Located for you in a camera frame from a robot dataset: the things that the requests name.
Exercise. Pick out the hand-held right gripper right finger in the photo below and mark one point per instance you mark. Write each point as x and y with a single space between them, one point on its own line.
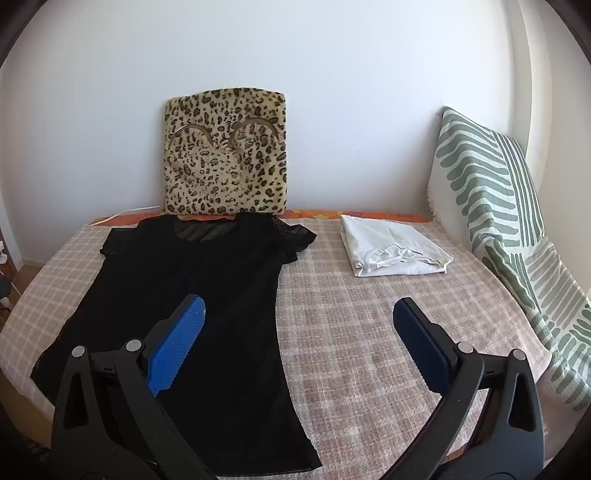
418 344

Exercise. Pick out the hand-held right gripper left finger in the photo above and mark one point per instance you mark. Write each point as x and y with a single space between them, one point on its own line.
178 344

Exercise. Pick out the black short-sleeved top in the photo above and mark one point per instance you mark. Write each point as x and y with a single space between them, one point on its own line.
221 286

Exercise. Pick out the pink plaid blanket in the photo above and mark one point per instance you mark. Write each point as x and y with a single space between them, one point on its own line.
369 346

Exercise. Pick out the white folded cloth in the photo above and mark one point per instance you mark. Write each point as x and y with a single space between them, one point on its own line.
392 240

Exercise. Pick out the orange patterned bedsheet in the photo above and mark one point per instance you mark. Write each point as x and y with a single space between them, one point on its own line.
323 214

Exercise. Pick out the green striped white cushion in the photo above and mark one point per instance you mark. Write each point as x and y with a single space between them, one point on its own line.
485 184

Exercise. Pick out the leopard print cushion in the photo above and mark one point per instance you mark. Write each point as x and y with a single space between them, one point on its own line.
221 161

